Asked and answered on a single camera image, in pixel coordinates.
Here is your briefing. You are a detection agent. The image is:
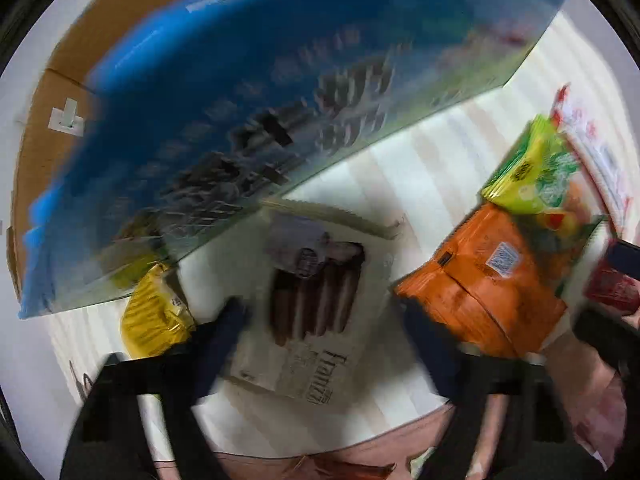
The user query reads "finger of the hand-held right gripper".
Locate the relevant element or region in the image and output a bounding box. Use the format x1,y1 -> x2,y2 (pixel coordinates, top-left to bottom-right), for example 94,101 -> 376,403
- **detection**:
572,306 -> 640,377
606,239 -> 640,280

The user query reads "green fruit candy bag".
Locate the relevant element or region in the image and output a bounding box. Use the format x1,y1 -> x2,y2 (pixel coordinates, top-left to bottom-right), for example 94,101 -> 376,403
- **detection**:
480,114 -> 608,301

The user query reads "orange snack bag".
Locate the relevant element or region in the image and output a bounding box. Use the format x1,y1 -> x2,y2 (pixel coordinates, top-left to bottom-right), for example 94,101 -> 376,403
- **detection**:
392,202 -> 571,358

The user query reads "blue printed cardboard box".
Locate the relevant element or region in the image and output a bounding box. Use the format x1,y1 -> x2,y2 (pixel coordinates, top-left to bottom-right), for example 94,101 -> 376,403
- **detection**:
7,0 -> 576,321

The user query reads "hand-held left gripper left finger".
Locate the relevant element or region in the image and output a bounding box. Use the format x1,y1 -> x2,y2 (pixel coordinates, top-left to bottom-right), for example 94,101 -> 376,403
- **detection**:
65,297 -> 253,480

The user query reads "large yellow snack bag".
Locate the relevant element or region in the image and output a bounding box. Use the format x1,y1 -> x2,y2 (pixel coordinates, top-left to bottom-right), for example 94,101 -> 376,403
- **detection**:
120,260 -> 198,361

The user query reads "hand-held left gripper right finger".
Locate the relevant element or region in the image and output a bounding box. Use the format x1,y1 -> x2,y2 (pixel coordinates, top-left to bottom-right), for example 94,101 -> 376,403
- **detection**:
400,302 -> 576,480

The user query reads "white red snack packet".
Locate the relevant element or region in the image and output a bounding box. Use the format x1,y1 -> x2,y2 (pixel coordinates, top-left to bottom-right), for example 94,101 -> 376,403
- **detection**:
550,82 -> 635,236

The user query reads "cream striped blanket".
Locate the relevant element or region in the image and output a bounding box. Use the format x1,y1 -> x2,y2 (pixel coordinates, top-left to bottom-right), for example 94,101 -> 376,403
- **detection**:
0,10 -> 640,461

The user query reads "white chocolate stick snack box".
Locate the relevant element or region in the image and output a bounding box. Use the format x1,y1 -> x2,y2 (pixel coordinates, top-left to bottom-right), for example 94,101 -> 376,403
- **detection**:
220,200 -> 403,413

